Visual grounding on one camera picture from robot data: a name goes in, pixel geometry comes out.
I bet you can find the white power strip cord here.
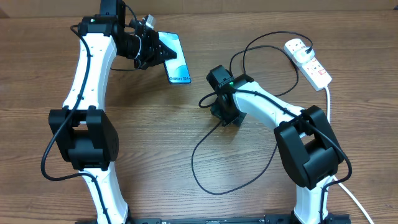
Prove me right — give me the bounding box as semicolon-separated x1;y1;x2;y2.
324;86;376;224

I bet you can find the black charging cable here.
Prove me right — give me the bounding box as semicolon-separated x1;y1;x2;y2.
190;30;313;196

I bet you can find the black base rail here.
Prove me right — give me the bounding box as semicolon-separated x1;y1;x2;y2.
74;213;352;224

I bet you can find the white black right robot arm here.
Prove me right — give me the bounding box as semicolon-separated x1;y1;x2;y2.
206;65;352;223

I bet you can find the white charger adapter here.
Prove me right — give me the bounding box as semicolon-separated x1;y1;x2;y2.
293;47;315;66

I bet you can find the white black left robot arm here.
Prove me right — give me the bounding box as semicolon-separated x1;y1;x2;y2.
49;1;185;223

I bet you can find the blue smartphone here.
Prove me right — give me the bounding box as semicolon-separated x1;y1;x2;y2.
159;32;191;84

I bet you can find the white power strip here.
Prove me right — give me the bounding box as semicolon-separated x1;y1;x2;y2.
284;39;332;91

